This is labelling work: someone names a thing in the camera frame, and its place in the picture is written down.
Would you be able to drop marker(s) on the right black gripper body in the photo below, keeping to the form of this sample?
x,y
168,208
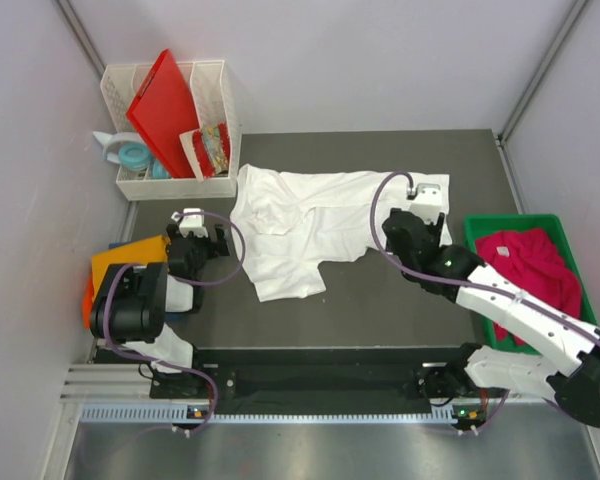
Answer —
x,y
432,232

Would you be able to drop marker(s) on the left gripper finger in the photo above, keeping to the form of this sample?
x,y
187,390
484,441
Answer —
x,y
220,245
173,231

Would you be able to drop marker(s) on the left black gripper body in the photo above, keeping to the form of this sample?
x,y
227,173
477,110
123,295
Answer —
x,y
204,249

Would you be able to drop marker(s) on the white t shirt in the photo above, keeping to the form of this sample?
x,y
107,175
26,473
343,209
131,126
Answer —
x,y
290,223

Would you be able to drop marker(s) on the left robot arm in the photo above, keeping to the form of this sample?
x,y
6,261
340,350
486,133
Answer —
x,y
139,287

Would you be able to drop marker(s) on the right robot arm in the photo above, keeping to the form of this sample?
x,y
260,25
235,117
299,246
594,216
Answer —
x,y
565,367

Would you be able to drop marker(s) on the green plastic bin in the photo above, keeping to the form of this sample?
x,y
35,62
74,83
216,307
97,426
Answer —
x,y
477,226

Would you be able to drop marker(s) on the light blue headphones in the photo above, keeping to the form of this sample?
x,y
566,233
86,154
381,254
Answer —
x,y
128,149

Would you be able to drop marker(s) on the red patterned booklet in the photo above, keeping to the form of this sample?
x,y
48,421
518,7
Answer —
x,y
207,150

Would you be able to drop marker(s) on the pink t shirt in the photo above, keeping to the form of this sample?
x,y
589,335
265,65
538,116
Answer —
x,y
532,261

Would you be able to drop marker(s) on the red plastic folder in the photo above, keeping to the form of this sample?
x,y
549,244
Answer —
x,y
163,109

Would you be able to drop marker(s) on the white file organizer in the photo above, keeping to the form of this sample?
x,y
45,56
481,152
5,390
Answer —
x,y
209,82

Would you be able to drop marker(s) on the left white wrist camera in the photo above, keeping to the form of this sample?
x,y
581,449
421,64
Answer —
x,y
190,222

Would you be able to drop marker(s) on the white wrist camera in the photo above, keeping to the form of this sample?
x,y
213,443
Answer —
x,y
427,203
190,222

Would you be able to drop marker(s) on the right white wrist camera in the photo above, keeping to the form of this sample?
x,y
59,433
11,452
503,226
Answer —
x,y
427,203

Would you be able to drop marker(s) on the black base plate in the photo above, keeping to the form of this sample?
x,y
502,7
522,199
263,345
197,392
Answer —
x,y
255,374

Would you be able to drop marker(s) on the white cable duct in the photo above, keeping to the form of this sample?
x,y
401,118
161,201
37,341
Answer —
x,y
189,415

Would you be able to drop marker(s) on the aluminium frame rail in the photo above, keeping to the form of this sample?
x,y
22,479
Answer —
x,y
558,41

